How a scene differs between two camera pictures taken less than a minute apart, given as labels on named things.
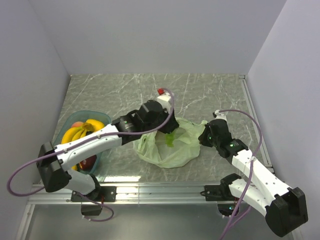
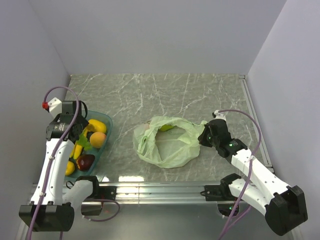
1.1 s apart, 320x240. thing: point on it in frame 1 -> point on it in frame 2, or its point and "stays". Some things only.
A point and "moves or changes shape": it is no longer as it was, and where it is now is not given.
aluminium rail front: x=129 y=194 stays
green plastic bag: x=153 y=146 stays
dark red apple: x=86 y=164 stays
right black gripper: x=202 y=137 stays
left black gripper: x=170 y=126 -> x=84 y=122
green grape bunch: x=169 y=138 moves or changes shape
